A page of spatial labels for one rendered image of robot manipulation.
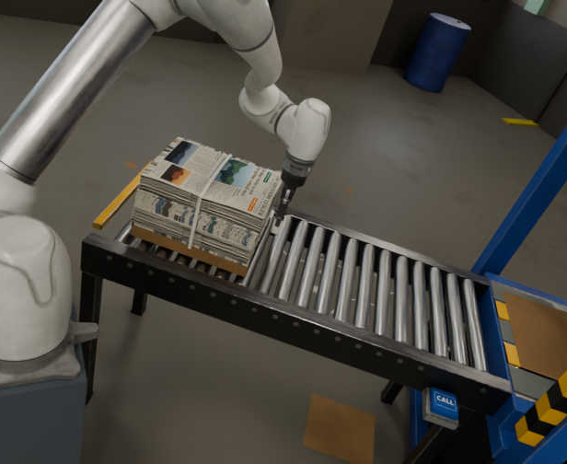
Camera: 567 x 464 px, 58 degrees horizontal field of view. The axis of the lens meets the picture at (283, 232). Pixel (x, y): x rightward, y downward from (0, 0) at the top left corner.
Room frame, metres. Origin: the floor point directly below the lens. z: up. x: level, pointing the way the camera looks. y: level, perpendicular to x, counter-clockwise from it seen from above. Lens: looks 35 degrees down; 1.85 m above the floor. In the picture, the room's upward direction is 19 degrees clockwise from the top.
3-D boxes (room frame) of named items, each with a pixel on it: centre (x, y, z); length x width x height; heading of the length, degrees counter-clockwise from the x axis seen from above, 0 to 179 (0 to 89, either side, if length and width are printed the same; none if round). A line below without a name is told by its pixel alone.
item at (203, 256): (1.32, 0.14, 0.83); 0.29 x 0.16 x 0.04; 179
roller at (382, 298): (1.37, -0.39, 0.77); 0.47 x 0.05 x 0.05; 0
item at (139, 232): (1.32, 0.36, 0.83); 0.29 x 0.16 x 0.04; 179
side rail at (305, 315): (1.11, -0.12, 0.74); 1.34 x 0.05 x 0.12; 90
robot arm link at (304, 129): (1.33, 0.04, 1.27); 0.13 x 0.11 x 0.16; 62
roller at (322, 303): (1.37, -0.19, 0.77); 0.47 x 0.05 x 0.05; 0
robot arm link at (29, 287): (0.57, 0.40, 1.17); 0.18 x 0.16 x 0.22; 62
